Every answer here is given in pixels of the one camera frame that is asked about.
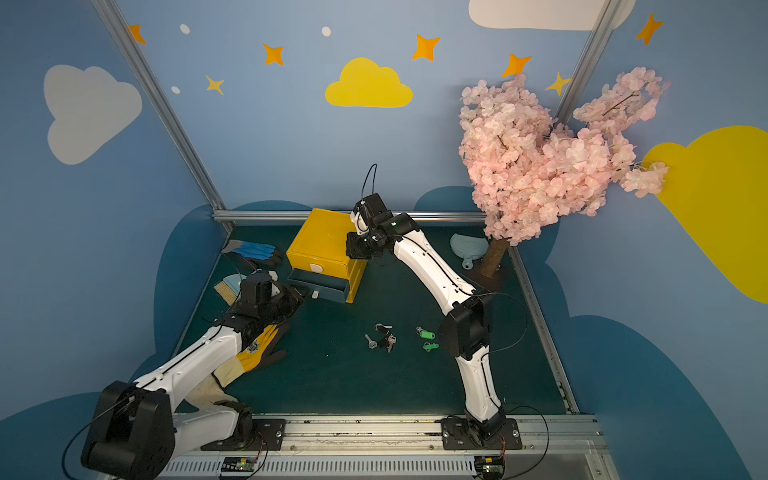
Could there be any aluminium rail base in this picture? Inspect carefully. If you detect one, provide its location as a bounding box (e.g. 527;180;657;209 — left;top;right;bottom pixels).
157;411;619;479

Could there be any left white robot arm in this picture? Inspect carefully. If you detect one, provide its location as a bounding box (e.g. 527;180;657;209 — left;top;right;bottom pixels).
80;275;304;479

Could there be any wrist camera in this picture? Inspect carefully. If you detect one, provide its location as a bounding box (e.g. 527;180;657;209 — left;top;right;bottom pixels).
234;271;280;320
350;193;393;235

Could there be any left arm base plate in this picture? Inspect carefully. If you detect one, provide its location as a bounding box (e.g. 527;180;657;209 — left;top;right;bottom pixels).
200;418;286;451

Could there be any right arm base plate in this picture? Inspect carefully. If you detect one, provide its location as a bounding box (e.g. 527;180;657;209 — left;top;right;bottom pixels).
439;415;523;451

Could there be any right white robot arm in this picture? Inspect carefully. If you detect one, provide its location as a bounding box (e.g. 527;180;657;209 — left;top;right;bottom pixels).
346;206;506;443

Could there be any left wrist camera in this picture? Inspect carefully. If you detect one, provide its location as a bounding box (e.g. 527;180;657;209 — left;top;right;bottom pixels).
234;271;280;320

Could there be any dark teal drawer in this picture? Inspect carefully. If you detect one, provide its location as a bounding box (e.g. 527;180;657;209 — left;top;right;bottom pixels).
288;269;351;303

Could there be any yellow black work glove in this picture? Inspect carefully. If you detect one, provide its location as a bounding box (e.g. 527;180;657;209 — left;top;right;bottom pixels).
213;322;291;388

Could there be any blue black work glove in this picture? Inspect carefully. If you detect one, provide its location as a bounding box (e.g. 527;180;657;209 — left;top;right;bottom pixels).
221;239;283;270

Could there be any small blue hand brush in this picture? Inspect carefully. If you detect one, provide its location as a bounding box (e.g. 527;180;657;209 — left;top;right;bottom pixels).
214;274;245;306

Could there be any light blue dustpan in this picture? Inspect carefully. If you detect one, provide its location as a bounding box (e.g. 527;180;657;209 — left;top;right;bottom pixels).
450;234;489;270

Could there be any yellow drawer cabinet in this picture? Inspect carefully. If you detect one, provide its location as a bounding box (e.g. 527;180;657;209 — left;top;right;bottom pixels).
286;209;367;304

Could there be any black key bunch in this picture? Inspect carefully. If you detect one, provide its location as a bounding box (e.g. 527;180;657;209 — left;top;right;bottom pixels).
365;323;397;353

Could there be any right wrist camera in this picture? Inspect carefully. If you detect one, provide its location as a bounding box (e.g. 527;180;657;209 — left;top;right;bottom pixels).
350;193;393;235

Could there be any pink cherry blossom tree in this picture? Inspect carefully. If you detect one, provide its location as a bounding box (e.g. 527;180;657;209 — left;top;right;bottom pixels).
459;67;668;282

